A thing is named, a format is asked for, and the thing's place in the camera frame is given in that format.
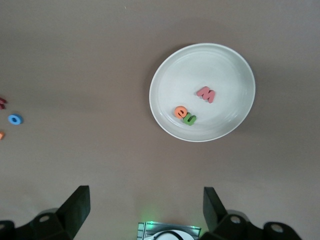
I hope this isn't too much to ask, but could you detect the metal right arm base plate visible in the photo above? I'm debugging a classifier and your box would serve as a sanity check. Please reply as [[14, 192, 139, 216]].
[[137, 221, 202, 240]]

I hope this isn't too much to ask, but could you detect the pink foam letter m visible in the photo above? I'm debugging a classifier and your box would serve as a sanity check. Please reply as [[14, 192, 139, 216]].
[[195, 86, 216, 104]]

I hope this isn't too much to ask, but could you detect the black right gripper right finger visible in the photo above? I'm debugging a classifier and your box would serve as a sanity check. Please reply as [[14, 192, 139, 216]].
[[199, 186, 305, 240]]

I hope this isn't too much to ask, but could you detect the orange foam letter e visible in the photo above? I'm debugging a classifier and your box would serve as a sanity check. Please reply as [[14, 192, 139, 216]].
[[174, 105, 187, 119]]

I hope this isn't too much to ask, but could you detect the brown paper table cover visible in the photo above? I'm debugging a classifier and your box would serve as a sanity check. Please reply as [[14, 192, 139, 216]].
[[0, 0, 320, 240]]

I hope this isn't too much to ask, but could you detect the beige round plate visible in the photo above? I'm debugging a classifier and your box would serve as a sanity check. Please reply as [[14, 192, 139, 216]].
[[148, 42, 257, 143]]

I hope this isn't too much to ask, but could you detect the blue foam letter o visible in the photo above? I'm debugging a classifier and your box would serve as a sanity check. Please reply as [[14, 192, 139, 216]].
[[7, 113, 24, 126]]

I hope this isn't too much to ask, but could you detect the green foam letter u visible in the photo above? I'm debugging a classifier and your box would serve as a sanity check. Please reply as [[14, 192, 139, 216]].
[[182, 113, 198, 127]]

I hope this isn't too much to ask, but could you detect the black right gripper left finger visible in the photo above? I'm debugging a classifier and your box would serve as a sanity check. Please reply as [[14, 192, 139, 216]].
[[0, 184, 91, 240]]

